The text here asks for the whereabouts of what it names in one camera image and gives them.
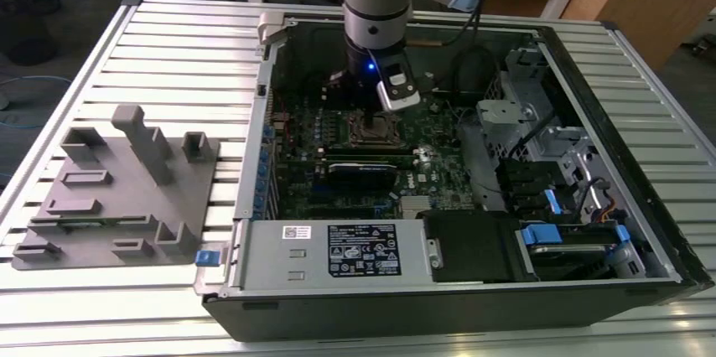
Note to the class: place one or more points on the white black wrist webcam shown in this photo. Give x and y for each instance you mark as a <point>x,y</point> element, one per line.
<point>398,95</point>

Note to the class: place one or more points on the silver drive cage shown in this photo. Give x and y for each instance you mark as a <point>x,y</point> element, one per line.
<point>500,110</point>

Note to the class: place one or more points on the green RAM stick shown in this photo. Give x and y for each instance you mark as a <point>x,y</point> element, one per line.
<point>80,224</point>

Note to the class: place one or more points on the green motherboard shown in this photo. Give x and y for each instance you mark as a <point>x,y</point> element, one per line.
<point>442,172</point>

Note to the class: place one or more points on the silver chipset heatsink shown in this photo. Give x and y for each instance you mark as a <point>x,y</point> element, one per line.
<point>417,203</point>

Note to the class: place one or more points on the black graphics card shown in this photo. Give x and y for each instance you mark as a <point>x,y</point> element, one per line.
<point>361,179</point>

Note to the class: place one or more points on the blue plastic clip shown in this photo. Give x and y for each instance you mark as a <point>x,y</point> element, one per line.
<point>623,234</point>
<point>552,202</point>

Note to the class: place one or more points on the blue case latch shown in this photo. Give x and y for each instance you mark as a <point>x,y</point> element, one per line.
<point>209,258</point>

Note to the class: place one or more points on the black office chair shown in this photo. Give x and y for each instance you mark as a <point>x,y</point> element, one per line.
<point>31,38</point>

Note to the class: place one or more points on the CPU socket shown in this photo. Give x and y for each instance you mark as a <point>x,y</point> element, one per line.
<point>349,142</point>

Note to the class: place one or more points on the silver power supply unit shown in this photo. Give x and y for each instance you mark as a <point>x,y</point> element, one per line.
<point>269,256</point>

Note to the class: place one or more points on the blue disk carrier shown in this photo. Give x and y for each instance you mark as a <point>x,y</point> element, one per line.
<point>541,234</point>

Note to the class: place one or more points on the gray parts rack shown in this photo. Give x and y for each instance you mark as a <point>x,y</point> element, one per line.
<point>123,206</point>

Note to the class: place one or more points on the black PC case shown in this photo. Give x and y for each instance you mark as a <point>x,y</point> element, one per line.
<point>448,319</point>

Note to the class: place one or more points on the silver hard disk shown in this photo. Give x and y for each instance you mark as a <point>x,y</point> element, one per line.
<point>565,250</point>

